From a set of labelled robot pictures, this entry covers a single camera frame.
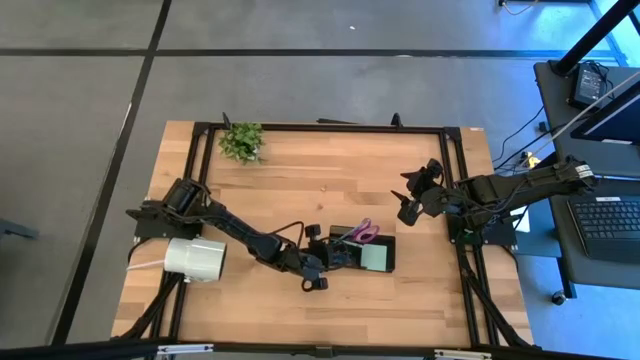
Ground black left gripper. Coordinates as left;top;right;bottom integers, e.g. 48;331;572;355
298;241;352;275

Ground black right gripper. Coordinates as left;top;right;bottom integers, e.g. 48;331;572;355
389;168;447;217

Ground black mesh desk organizer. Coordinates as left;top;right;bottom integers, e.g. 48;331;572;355
326;224;398;274

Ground purple handled scissors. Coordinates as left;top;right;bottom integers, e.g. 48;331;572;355
344;217;381;246

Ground green sticky note pad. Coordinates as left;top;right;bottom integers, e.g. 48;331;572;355
360;244;390;272

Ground white paper sheet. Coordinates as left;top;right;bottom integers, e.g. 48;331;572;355
514;204;532;234

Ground green plant in white pot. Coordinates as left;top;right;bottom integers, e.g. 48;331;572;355
218;122;266;165

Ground dark grey desk with pole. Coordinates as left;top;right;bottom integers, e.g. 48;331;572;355
533;59;640;180

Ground dark grey desk with keyboard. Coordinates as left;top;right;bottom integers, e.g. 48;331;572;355
543;173;640;292

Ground black computer keyboard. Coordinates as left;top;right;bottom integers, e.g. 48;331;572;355
567;195;640;265

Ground black power adapter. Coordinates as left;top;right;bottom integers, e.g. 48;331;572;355
569;62;610;110

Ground black flat monitor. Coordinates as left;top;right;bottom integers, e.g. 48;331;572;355
569;79;640;147

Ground black vertical pole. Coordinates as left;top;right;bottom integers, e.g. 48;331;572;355
549;0;640;77

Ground black overhead rig bar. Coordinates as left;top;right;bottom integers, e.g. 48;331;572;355
0;338;640;360

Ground grey furniture foot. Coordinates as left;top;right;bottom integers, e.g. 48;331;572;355
0;218;40;241

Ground black metal table frame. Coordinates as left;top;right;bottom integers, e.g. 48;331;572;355
117;119;535;349

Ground beige hanging cord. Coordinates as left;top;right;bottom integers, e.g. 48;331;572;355
517;69;640;159

